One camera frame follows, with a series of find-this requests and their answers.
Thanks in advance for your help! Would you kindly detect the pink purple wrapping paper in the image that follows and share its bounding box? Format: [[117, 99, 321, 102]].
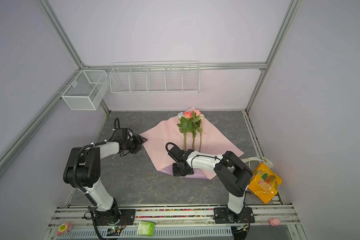
[[141, 115, 244, 175]]

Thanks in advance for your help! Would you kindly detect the red pink fake rose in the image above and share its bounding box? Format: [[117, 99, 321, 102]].
[[179, 110, 195, 151]]

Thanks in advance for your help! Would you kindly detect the cream fake rose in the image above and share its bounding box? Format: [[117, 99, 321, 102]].
[[198, 114, 205, 152]]

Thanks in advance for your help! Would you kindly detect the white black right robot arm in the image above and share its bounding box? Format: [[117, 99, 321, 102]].
[[165, 142, 255, 225]]

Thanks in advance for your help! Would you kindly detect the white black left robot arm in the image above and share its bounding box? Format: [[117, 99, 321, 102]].
[[63, 118, 148, 228]]

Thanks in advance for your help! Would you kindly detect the white mesh box basket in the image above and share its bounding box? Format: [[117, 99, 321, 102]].
[[62, 70, 110, 111]]

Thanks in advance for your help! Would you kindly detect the green small packet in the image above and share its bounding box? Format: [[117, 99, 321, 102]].
[[137, 221, 155, 237]]

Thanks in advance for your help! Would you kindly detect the cream printed ribbon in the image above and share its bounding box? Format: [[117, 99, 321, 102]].
[[241, 156, 274, 169]]

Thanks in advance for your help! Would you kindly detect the yellow snack bag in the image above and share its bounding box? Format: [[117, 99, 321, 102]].
[[249, 163, 283, 204]]

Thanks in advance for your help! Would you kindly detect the pink green round toy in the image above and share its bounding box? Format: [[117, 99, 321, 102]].
[[57, 222, 73, 236]]

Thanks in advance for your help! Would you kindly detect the small pink pig toy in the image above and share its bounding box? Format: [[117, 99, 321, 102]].
[[269, 218, 281, 227]]

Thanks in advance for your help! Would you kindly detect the white vented cable duct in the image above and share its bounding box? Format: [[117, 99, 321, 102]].
[[55, 225, 233, 240]]

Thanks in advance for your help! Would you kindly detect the white wire shelf basket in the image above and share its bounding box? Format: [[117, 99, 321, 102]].
[[110, 61, 201, 94]]

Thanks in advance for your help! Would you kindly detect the aluminium enclosure frame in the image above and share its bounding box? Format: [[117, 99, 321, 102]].
[[0, 0, 304, 208]]

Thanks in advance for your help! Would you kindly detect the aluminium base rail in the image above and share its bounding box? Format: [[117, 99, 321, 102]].
[[48, 205, 300, 229]]

